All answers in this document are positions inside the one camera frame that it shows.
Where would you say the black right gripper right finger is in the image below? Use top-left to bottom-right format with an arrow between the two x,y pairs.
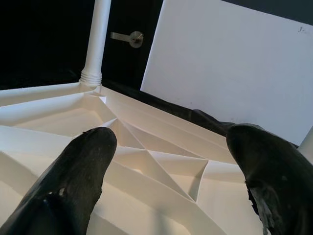
226,123 -> 313,235

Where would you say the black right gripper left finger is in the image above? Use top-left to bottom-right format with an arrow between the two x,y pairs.
0,126 -> 117,235

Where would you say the white plastic table leg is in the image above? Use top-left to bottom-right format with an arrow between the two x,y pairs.
297,127 -> 313,161
79,0 -> 113,90

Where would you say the white plastic table top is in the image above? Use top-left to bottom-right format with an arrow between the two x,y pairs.
0,82 -> 267,235

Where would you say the black plastic table cover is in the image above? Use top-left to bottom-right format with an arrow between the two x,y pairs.
101,78 -> 300,149

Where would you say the black door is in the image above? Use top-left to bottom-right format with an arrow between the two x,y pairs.
0,0 -> 164,91

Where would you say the metal door handle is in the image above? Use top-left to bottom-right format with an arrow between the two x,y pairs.
109,30 -> 144,48

